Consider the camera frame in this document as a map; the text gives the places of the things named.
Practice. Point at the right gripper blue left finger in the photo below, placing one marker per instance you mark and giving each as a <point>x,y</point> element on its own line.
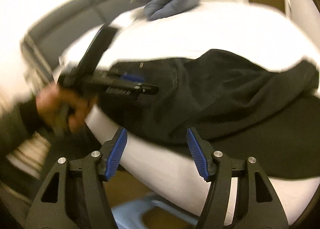
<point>111,153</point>

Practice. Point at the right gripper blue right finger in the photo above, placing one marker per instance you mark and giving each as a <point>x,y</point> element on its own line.
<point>201,152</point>

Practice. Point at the black denim pants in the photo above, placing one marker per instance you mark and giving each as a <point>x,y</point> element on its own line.
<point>239,107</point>

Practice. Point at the person's left hand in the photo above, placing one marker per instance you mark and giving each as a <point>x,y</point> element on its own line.
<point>62,109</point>

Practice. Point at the grey upholstered headboard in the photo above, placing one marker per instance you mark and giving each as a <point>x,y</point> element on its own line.
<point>45,41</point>

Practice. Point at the light blue plastic stool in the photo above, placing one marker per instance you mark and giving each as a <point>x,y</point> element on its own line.
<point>130,214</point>

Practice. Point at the white bed sheet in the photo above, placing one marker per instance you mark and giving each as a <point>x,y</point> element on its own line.
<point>258,33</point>

